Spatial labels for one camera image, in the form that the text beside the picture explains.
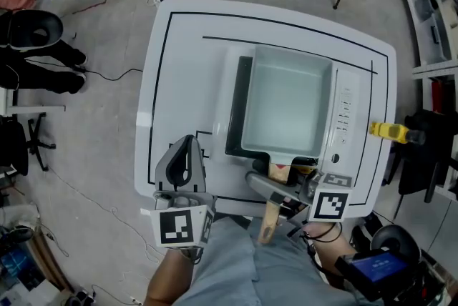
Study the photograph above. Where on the black oval shell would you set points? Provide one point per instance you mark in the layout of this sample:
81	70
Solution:
21	25
383	236

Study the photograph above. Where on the white metal shelf rack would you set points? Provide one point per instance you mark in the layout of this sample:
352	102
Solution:
436	69
411	36

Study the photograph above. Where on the person's right forearm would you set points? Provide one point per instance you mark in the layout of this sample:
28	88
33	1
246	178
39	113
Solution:
332	251

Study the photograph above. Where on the person's left forearm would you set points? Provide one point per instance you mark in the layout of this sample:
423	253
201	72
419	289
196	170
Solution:
171	283

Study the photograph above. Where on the black office chair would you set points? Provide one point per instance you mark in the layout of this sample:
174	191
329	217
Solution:
14	151
440	154

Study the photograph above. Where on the stack of clear storage bins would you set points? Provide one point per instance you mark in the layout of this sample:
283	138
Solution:
426	4

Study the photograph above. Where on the red box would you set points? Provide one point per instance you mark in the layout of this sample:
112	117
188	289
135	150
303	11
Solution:
438	97

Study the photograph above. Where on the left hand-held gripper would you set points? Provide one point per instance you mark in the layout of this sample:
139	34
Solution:
175	226

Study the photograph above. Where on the person's light blue clothing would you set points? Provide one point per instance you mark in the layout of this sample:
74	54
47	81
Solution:
232	269

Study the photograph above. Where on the black blue-screen device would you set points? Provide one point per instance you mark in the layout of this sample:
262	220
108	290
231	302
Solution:
379	267

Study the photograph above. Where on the yellow oil bottle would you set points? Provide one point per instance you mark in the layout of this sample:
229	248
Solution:
388	131

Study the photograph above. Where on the pale green square pan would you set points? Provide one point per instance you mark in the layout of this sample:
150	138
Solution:
286	101

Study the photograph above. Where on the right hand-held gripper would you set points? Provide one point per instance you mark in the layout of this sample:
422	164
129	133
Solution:
329	206

